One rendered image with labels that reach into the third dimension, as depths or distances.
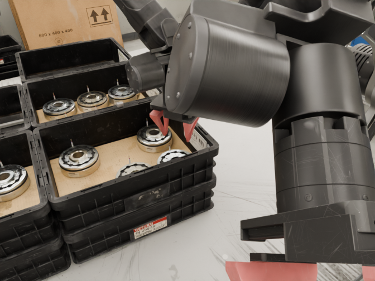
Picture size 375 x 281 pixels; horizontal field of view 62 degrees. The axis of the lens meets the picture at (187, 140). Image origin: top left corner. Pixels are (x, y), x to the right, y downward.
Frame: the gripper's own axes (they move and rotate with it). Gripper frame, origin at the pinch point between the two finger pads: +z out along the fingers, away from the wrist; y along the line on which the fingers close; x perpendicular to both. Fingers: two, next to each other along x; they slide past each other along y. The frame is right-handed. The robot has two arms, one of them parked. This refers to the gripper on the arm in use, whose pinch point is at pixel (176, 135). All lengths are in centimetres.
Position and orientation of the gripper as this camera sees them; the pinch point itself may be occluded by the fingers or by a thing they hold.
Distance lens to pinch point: 76.7
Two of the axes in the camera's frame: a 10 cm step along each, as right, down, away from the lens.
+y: 9.1, 2.4, -3.4
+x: 4.2, -5.4, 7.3
